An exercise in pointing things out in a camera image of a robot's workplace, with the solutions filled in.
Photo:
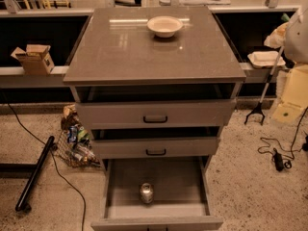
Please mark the grey drawer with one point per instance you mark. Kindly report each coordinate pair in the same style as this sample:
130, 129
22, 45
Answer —
180, 201
183, 147
155, 114

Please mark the grabber reacher tool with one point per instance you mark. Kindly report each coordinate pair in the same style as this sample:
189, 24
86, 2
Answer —
258, 109

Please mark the silver green 7up can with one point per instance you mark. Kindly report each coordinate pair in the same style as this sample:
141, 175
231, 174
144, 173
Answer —
146, 193

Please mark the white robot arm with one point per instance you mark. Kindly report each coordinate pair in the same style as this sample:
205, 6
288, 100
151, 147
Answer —
293, 36

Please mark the grey drawer cabinet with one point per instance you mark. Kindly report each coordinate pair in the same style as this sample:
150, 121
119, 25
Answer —
120, 60

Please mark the top grey drawer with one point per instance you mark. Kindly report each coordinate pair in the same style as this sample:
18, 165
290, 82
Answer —
155, 114

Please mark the brown cardboard box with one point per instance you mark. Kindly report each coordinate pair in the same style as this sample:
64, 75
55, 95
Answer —
35, 59

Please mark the white paper bowl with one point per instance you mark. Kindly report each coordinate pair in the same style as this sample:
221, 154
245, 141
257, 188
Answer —
164, 26

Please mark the bottom grey drawer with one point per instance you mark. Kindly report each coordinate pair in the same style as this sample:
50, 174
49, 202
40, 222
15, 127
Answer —
180, 201

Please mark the middle grey drawer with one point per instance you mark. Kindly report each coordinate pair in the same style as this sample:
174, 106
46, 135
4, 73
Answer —
183, 147

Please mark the black metal floor bar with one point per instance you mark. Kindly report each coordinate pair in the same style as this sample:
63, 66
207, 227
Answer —
22, 203

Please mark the white foam takeout tray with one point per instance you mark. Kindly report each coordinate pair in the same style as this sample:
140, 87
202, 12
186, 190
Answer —
263, 59

